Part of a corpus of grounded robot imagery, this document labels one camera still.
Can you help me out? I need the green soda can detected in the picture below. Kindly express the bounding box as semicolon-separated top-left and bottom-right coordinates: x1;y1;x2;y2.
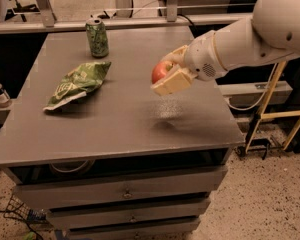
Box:
85;18;109;58

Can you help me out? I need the wire basket on floor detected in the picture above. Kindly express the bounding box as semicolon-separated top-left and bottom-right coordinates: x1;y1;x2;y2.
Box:
4;194;47;224

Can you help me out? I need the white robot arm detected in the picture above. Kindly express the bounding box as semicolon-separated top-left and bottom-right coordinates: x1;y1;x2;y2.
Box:
151;0;300;96

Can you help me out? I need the metal railing frame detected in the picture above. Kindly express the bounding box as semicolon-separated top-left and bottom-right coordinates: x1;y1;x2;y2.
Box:
0;0;254;34

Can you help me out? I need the red apple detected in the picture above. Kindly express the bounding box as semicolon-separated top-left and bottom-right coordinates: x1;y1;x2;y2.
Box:
151;61;174;84

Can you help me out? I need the yellow rolling cart frame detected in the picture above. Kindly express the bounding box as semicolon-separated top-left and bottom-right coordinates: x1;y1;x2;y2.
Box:
236;61;300;159

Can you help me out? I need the white cable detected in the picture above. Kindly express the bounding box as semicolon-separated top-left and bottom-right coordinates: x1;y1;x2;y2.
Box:
224;63;278;112

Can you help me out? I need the green chip bag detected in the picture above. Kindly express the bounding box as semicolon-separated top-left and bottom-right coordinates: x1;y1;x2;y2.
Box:
43;61;111;111

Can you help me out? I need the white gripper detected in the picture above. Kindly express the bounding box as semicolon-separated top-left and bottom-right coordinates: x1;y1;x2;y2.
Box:
151;31;227;96

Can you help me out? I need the grey drawer cabinet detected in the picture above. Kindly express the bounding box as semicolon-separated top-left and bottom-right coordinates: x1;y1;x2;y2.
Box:
0;27;243;240

